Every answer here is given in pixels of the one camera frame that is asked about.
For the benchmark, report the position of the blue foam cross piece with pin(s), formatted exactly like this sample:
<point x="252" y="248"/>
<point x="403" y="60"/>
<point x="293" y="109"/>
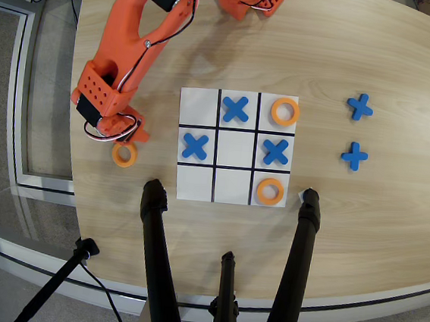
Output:
<point x="275" y="151"/>
<point x="235" y="109"/>
<point x="360" y="107"/>
<point x="354" y="156"/>
<point x="195" y="146"/>

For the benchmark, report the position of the white tic-tac-toe board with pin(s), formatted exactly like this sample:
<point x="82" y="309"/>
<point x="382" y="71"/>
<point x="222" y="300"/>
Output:
<point x="235" y="149"/>

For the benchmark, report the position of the small white paper tag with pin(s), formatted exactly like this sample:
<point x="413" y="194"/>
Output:
<point x="300" y="196"/>

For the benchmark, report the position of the thin black stand pole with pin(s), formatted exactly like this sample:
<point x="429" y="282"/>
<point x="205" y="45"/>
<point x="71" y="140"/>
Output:
<point x="54" y="286"/>

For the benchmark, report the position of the black tripod leg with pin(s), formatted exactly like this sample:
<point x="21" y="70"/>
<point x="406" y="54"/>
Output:
<point x="156" y="258"/>
<point x="227" y="284"/>
<point x="295" y="271"/>

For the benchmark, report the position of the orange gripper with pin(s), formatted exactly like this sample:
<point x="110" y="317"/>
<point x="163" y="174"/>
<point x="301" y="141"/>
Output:
<point x="140" y="135"/>

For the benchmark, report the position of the white metal floor frame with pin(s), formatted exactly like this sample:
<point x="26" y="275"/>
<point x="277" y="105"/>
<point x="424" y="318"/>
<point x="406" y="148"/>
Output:
<point x="16" y="111"/>

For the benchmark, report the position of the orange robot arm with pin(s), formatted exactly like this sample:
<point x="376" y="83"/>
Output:
<point x="129" y="27"/>

